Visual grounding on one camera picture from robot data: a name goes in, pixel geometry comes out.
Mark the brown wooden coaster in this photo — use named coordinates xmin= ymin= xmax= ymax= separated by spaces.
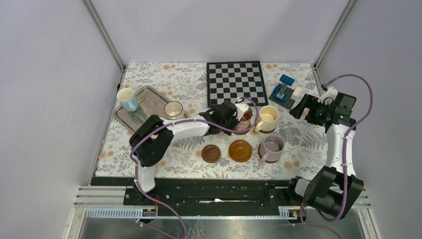
xmin=258 ymin=145 xmax=282 ymax=163
xmin=255 ymin=124 xmax=277 ymax=133
xmin=228 ymin=140 xmax=253 ymax=163
xmin=234 ymin=129 xmax=250 ymax=135
xmin=211 ymin=128 xmax=222 ymax=135

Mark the pink enamel mug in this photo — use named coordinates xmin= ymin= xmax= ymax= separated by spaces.
xmin=235 ymin=108 xmax=253 ymax=131

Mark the cream yellow mug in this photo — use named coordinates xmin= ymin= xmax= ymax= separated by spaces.
xmin=256 ymin=106 xmax=279 ymax=125

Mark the dark walnut coaster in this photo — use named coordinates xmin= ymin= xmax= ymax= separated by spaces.
xmin=201 ymin=144 xmax=221 ymax=163

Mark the white black-rimmed enamel mug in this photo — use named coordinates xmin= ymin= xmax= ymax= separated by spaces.
xmin=164 ymin=101 xmax=185 ymax=120

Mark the lavender ceramic mug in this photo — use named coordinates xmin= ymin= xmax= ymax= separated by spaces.
xmin=260 ymin=134 xmax=285 ymax=156

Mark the light blue mug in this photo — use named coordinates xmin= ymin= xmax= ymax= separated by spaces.
xmin=116 ymin=88 xmax=139 ymax=112

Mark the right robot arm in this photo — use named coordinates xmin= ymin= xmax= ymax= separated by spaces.
xmin=285 ymin=93 xmax=364 ymax=220

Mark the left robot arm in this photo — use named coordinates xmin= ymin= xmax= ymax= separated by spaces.
xmin=129 ymin=101 xmax=250 ymax=205

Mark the white lego brick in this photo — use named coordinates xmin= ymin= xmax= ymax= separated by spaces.
xmin=291 ymin=87 xmax=303 ymax=101

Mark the grey lego baseplate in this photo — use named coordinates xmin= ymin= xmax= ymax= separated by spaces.
xmin=269 ymin=83 xmax=295 ymax=110

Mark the blue lego brick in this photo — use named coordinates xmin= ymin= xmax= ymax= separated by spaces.
xmin=279 ymin=74 xmax=295 ymax=86

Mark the black white chessboard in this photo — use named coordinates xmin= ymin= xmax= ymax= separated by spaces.
xmin=206 ymin=61 xmax=268 ymax=108

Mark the metal serving tray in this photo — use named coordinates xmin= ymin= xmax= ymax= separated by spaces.
xmin=113 ymin=86 xmax=170 ymax=133

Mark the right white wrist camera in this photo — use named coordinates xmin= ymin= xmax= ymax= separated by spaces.
xmin=317 ymin=85 xmax=338 ymax=106

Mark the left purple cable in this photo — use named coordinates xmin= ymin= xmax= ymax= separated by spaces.
xmin=129 ymin=96 xmax=261 ymax=239

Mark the purple cable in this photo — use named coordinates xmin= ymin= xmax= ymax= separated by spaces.
xmin=298 ymin=74 xmax=374 ymax=239
xmin=129 ymin=96 xmax=261 ymax=239

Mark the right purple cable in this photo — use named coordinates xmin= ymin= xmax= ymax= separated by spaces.
xmin=298 ymin=74 xmax=374 ymax=239

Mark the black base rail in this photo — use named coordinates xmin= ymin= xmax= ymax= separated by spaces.
xmin=122 ymin=177 xmax=319 ymax=217

